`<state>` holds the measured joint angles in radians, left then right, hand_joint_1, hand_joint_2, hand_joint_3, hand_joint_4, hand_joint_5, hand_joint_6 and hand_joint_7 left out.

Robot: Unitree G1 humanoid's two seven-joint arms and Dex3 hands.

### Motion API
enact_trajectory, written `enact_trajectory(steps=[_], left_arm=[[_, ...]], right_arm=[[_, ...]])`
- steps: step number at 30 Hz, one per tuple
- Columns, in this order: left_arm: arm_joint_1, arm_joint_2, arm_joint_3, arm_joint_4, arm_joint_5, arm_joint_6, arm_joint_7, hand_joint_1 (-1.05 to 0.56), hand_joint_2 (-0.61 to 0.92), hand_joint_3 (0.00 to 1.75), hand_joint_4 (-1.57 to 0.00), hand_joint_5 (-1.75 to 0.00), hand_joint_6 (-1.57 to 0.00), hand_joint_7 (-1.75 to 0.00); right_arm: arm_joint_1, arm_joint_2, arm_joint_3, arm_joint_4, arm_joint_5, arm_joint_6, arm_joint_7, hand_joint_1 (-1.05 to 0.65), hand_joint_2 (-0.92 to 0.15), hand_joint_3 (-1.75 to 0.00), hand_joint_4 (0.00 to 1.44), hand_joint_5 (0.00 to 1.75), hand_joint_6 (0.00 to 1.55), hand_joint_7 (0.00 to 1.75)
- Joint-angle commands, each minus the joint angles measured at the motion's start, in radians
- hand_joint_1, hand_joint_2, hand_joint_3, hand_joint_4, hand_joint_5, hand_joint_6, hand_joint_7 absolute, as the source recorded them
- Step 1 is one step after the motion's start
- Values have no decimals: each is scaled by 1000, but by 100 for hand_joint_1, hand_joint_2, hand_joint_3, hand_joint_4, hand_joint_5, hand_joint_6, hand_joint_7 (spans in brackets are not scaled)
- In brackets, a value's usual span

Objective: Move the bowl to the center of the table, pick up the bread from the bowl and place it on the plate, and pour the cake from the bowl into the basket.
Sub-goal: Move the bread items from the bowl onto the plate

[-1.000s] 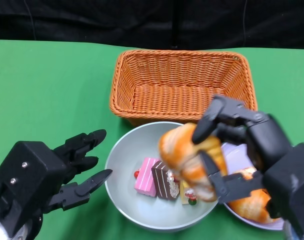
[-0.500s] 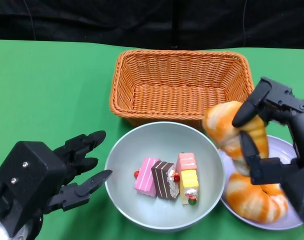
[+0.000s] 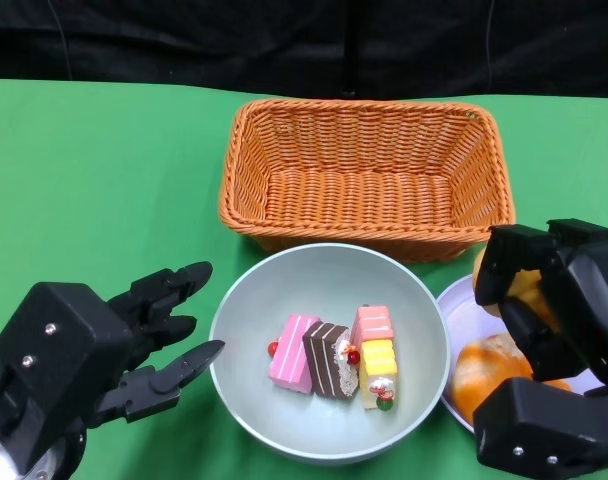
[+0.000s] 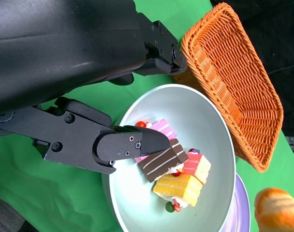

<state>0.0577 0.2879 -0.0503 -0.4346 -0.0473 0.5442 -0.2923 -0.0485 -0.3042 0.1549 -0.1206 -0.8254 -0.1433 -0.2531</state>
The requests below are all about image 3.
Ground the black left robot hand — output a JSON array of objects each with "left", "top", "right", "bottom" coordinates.
[{"left": 91, "top": 260, "right": 226, "bottom": 429}]

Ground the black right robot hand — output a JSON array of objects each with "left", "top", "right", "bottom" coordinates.
[{"left": 473, "top": 218, "right": 608, "bottom": 386}]

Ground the oval orange bread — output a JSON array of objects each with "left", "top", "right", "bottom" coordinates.
[{"left": 471, "top": 247, "right": 558, "bottom": 326}]

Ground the white-striped orange bread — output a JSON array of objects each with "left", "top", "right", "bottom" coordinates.
[{"left": 451, "top": 332, "right": 573, "bottom": 424}]

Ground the magenta pink cake slice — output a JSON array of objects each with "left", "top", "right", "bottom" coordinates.
[{"left": 267, "top": 314, "right": 320, "bottom": 395}]

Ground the pale green bowl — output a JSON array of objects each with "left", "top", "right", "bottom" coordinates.
[{"left": 208, "top": 243, "right": 450, "bottom": 467}]

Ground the chocolate brown cake slice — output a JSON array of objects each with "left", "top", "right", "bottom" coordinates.
[{"left": 302, "top": 321, "right": 360, "bottom": 400}]

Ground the salmon pink cake slice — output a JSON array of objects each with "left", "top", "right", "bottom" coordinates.
[{"left": 351, "top": 305, "right": 396, "bottom": 346}]

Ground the yellow cake slice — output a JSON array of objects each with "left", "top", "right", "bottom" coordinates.
[{"left": 359, "top": 338, "right": 399, "bottom": 413}]

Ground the lavender plate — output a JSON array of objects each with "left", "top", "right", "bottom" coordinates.
[{"left": 435, "top": 272, "right": 606, "bottom": 434}]

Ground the orange wicker basket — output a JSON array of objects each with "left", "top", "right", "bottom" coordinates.
[{"left": 218, "top": 98, "right": 516, "bottom": 265}]

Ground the green table cloth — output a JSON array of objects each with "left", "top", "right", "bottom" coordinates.
[{"left": 0, "top": 77, "right": 608, "bottom": 480}]

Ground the black backdrop curtain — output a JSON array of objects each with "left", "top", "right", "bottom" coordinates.
[{"left": 0, "top": 0, "right": 608, "bottom": 101}]

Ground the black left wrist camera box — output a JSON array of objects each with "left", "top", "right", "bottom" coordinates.
[{"left": 0, "top": 282, "right": 136, "bottom": 471}]

